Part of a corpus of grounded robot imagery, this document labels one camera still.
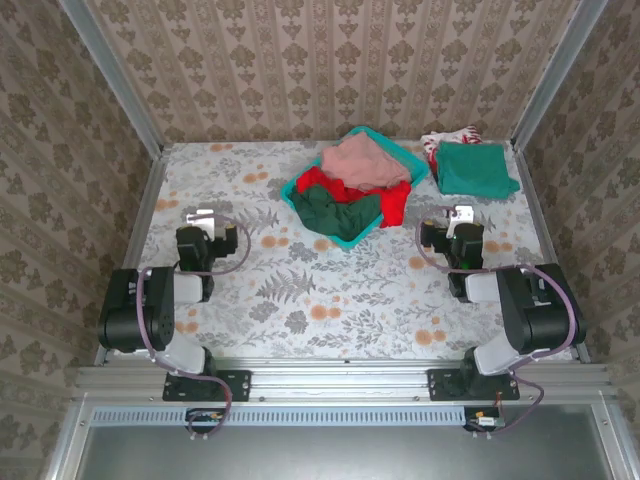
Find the teal plastic basket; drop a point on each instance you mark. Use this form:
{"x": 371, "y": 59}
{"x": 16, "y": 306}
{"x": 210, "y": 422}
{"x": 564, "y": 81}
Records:
{"x": 404, "y": 157}

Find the dark green t-shirt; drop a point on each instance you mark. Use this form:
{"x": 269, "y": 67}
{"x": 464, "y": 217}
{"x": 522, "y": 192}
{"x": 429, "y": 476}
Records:
{"x": 330, "y": 215}

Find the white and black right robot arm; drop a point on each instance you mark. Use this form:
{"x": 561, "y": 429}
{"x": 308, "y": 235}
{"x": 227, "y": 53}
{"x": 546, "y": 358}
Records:
{"x": 530, "y": 310}

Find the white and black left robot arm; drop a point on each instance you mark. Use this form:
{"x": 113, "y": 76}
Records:
{"x": 135, "y": 310}

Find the folded teal green t-shirt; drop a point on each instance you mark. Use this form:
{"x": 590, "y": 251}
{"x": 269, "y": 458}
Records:
{"x": 472, "y": 170}

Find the pink t-shirt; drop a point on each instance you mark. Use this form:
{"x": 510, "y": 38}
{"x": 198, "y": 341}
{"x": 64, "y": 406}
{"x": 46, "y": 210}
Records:
{"x": 360, "y": 162}

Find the floral table cloth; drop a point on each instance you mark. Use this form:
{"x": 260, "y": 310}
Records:
{"x": 320, "y": 300}

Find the red and white patterned t-shirt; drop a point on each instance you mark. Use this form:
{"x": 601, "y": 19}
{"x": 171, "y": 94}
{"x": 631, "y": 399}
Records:
{"x": 465, "y": 134}

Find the small connector circuit board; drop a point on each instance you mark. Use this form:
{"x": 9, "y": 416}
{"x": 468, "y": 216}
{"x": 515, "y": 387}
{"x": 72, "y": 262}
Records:
{"x": 484, "y": 419}
{"x": 205, "y": 419}

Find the grey metal sheet panel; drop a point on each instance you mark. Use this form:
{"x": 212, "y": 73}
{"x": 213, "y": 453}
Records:
{"x": 350, "y": 455}

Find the aluminium table side rail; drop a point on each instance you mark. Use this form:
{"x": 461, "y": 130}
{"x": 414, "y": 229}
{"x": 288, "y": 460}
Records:
{"x": 139, "y": 225}
{"x": 533, "y": 200}

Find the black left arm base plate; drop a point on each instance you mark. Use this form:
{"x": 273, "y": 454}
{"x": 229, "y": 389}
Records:
{"x": 240, "y": 385}

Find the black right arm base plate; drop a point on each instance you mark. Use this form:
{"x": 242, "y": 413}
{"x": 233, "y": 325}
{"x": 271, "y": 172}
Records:
{"x": 440, "y": 385}

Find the long aluminium mounting rail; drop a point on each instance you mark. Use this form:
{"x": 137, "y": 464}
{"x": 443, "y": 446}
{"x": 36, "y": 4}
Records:
{"x": 340, "y": 380}

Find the aluminium frame post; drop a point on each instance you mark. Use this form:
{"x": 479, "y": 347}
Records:
{"x": 114, "y": 75}
{"x": 556, "y": 75}

